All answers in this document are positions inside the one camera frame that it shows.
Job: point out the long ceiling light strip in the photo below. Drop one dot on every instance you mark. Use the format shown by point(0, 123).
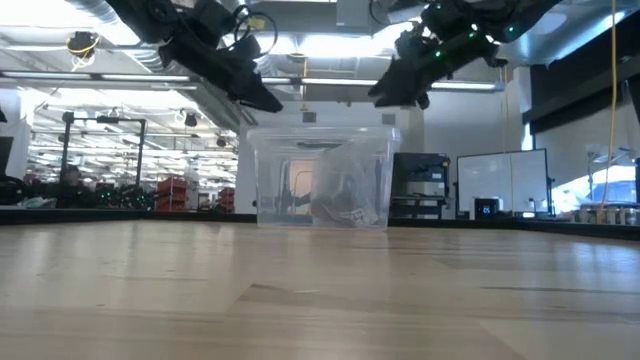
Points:
point(325, 81)

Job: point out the brown elastic bandage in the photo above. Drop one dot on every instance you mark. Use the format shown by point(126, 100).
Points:
point(345, 197)

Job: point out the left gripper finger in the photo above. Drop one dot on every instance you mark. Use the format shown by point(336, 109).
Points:
point(260, 100)
point(245, 82)

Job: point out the red tool cart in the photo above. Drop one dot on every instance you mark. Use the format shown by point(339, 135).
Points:
point(172, 195)
point(226, 200)

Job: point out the whiteboard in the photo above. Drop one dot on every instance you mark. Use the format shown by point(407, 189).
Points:
point(500, 180)

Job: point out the clear plastic storage box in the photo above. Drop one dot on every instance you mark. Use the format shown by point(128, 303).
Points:
point(280, 175)

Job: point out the black gantry stand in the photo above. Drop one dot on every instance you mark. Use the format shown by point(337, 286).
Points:
point(65, 150)

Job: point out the person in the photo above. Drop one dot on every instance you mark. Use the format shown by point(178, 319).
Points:
point(72, 177)

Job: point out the clear plastic bag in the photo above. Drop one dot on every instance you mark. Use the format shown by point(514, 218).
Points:
point(345, 185)

